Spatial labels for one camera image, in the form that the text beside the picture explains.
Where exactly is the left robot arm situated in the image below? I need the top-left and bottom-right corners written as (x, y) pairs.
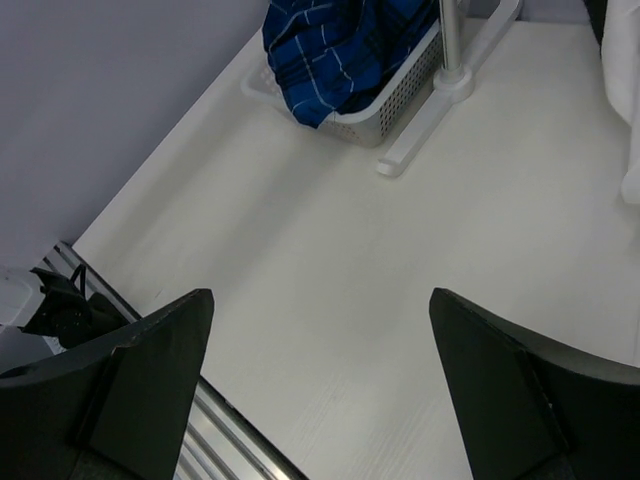
top-left (1, 265), bottom-right (128, 350)

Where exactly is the white plastic basket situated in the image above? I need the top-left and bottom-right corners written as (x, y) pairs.
top-left (241, 23), bottom-right (443, 148)

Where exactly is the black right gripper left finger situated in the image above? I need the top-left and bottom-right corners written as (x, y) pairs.
top-left (1, 289), bottom-right (215, 479)

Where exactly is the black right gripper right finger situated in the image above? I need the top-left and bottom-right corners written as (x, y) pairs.
top-left (429, 288), bottom-right (639, 479)

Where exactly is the white shirt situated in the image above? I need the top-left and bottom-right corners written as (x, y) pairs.
top-left (601, 0), bottom-right (639, 205)

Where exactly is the blue plaid shirt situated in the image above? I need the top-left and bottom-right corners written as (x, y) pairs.
top-left (262, 0), bottom-right (439, 128)

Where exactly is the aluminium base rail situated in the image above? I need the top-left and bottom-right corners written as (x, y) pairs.
top-left (38, 242), bottom-right (307, 480)

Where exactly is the white clothes rack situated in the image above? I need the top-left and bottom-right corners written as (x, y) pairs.
top-left (377, 0), bottom-right (522, 178)

